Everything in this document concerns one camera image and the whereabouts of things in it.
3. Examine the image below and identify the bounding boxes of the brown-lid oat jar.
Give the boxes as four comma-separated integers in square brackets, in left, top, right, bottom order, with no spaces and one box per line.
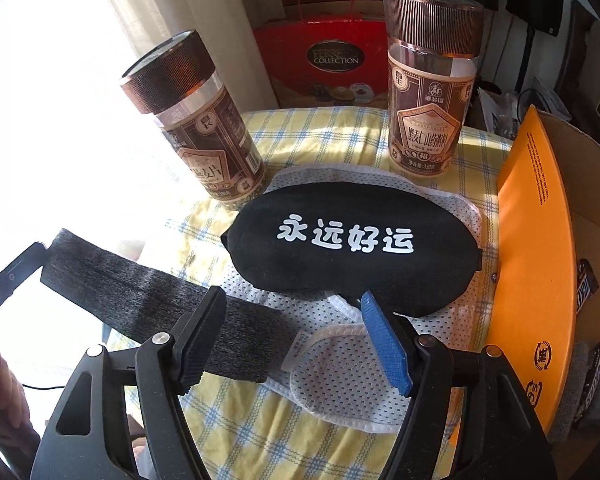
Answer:
[120,30,267,211]

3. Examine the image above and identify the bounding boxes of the red chocolate gift box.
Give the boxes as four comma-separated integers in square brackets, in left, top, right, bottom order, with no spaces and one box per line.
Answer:
[252,16,390,109]

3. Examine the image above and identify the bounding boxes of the white curtain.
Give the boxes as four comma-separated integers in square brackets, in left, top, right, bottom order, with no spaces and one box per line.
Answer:
[92,0,281,126]

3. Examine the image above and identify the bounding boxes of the black speaker stand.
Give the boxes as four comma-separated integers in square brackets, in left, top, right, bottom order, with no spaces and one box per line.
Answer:
[512,25,537,96]

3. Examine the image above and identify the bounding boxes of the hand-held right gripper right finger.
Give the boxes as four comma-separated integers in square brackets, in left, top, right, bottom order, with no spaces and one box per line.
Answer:
[360,291,556,480]

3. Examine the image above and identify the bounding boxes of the yellow plaid tablecloth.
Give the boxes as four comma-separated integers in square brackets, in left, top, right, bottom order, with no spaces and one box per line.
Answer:
[105,107,513,480]

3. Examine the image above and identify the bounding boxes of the black eye mask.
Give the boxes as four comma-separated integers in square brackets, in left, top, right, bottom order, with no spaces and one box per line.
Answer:
[221,183,483,318]

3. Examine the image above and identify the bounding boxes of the brown-lid powder jar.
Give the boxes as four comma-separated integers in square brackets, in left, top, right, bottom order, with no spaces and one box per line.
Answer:
[382,0,485,183]

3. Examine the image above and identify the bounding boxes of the grey knit sock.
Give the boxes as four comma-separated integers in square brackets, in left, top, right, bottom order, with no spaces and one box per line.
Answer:
[562,342,600,426]
[40,228,287,378]

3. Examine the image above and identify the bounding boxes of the person's left hand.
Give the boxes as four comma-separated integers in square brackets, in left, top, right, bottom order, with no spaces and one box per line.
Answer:
[0,332,38,466]

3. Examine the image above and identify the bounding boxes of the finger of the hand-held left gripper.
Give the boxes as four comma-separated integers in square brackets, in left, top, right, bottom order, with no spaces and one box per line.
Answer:
[0,241,48,328]

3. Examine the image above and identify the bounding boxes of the white mesh cloth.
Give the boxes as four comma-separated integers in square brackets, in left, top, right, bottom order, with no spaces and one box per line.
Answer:
[219,162,483,433]

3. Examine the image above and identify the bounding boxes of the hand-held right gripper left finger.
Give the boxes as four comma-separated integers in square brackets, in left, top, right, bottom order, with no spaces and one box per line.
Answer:
[30,285,228,480]

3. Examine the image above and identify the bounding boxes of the orange cardboard box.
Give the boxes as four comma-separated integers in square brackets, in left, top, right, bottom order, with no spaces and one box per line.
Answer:
[485,105,600,453]

